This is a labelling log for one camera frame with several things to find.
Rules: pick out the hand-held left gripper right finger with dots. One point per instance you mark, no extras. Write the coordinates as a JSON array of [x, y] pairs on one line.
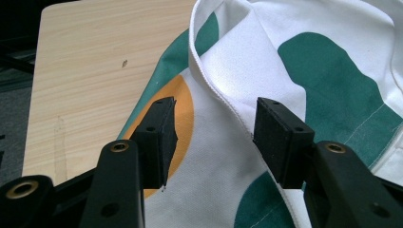
[[282, 145]]

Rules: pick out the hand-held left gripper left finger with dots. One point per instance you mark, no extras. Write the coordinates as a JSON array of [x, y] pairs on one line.
[[155, 142]]

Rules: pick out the white tote bag green orange print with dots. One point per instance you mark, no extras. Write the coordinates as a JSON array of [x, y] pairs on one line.
[[240, 63]]

